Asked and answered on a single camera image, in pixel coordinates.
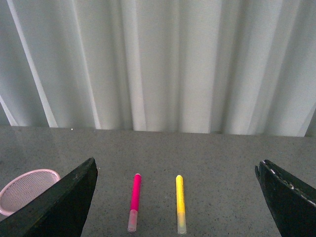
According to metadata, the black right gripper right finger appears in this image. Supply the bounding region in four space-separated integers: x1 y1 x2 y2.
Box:
255 160 316 237

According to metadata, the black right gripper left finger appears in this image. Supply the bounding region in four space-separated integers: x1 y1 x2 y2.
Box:
0 158 98 237

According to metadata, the pink marker pen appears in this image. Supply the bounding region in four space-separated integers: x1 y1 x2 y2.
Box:
127 173 142 233

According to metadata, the pink mesh cup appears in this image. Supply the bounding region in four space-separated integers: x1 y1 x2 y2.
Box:
0 169 60 216

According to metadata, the yellow marker pen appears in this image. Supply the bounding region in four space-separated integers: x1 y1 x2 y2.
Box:
176 175 187 235

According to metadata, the white curtain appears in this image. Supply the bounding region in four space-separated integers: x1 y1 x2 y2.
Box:
0 0 316 137

